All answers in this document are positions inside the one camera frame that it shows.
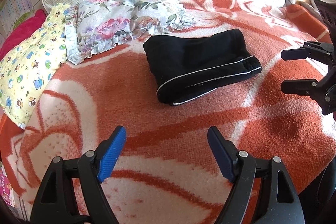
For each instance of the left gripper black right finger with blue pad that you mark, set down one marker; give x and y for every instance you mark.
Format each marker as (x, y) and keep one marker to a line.
(277, 202)

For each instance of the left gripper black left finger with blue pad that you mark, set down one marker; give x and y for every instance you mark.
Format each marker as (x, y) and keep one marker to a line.
(55, 201)

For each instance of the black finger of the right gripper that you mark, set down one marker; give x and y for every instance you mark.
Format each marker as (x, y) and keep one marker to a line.
(309, 87)
(318, 51)

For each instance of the black pants with white piping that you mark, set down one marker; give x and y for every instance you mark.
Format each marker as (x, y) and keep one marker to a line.
(186, 69)

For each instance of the pink printed box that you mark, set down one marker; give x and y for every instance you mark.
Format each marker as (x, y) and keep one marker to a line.
(6, 189)

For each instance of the orange and white blanket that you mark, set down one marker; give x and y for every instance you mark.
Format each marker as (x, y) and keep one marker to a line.
(167, 173)

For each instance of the yellow cartoon print pillow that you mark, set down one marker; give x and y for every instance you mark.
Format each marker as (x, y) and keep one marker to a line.
(27, 69)

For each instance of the pink red cloth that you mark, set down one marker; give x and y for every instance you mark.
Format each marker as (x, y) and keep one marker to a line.
(23, 31)

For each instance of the floral ruffled pillow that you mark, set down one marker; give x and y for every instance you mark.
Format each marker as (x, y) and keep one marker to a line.
(96, 26)

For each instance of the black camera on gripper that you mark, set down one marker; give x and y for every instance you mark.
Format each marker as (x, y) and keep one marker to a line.
(328, 13)

